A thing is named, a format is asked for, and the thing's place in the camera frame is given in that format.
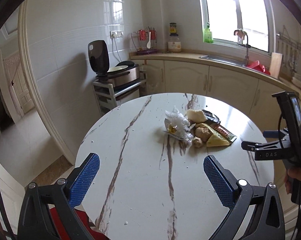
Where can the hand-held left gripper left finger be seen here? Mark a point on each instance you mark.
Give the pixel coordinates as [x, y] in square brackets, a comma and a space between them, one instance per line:
[86, 177]

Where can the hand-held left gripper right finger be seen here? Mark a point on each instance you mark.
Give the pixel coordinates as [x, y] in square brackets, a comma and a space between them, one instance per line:
[218, 182]

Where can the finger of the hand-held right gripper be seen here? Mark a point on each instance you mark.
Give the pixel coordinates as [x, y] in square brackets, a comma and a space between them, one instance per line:
[250, 145]
[274, 134]

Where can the red striped wrapper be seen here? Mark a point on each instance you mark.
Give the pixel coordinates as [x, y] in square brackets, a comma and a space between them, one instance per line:
[225, 133]

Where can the yellow snack packet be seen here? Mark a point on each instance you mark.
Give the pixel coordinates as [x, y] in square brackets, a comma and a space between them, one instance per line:
[219, 141]

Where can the small ginger piece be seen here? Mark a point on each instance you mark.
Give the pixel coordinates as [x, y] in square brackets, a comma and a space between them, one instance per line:
[197, 142]

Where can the dark foil wrapper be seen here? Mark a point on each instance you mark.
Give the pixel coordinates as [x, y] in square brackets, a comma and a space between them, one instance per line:
[211, 117]

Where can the large ginger piece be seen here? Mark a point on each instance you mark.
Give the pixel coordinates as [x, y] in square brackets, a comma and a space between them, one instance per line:
[202, 132]

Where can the cream lump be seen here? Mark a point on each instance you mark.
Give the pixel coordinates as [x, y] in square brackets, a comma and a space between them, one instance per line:
[196, 115]

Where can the small yellow black wrapper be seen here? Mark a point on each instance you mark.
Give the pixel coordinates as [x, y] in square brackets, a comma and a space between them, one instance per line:
[172, 130]

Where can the clear plastic bag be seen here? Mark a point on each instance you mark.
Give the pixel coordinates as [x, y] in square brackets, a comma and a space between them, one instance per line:
[179, 123]

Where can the person's right hand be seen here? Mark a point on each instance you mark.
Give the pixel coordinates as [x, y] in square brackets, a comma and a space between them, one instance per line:
[299, 176]

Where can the red stool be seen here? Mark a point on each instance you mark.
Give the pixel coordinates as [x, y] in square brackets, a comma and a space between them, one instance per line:
[78, 220]

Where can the round marble table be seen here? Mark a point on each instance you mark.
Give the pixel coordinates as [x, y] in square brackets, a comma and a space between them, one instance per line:
[140, 180]

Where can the red basin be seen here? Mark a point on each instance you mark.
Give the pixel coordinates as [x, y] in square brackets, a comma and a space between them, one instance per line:
[258, 67]

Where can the wooden cutting board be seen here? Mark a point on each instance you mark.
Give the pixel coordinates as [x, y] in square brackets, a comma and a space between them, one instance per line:
[275, 65]

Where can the white kitchen cart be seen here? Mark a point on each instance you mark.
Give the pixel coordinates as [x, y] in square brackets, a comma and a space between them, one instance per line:
[104, 97]

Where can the metal faucet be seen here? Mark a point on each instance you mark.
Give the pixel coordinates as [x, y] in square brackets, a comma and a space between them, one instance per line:
[246, 52]

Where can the steel sink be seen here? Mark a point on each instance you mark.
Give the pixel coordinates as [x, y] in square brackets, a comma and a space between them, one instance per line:
[223, 60]

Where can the black silver rice cooker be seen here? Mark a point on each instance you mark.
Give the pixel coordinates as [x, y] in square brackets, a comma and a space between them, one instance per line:
[123, 76]

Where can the white hallway door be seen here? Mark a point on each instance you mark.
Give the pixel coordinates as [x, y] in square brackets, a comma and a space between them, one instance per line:
[19, 87]

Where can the green soap bottle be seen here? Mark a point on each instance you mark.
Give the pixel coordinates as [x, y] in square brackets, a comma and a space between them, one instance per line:
[208, 35]

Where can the large clear jar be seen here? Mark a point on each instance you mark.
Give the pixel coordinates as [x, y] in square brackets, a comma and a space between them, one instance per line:
[175, 45]

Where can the window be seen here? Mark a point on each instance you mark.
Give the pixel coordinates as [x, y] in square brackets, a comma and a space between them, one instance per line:
[230, 10]

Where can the small yellow label jar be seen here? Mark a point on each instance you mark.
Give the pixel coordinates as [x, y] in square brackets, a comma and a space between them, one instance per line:
[173, 28]

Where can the white rice spoon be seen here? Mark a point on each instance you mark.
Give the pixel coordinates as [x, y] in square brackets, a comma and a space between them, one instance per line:
[149, 42]

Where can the hanging utensil rail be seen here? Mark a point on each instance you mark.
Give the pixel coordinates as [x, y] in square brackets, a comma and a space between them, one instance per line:
[290, 55]

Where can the metal utensil rail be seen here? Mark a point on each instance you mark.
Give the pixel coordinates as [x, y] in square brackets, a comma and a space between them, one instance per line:
[290, 38]

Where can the cream door frame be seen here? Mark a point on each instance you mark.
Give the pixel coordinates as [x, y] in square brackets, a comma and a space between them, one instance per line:
[38, 92]

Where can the wall socket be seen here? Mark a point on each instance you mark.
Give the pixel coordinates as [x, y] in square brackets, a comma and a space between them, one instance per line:
[116, 33]

